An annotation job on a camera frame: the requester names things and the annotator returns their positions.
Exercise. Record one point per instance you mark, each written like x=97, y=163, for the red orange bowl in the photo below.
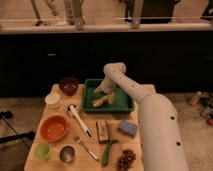
x=54, y=128

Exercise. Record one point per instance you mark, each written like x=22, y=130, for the bunch of dark grapes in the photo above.
x=125, y=160

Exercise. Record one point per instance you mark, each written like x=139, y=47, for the wooden block brush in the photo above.
x=102, y=131

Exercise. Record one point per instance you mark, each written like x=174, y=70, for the white cup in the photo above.
x=52, y=100

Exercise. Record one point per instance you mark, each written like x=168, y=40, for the yellow banana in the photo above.
x=99, y=102

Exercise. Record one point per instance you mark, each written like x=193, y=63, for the white handled spatula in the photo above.
x=73, y=111

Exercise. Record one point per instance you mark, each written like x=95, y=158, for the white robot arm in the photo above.
x=162, y=146

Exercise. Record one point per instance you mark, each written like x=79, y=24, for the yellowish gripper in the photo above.
x=110, y=98

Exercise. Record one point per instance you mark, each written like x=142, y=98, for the black tripod stand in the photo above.
x=4, y=116

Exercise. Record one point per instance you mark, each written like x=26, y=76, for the green cup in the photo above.
x=42, y=151

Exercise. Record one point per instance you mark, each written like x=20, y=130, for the dark red bowl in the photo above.
x=69, y=85

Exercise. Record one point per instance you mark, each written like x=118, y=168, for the green plastic tray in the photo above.
x=122, y=104

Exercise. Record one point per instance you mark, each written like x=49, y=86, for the small metal bowl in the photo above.
x=67, y=154

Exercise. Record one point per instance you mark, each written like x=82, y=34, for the blue sponge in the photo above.
x=128, y=128

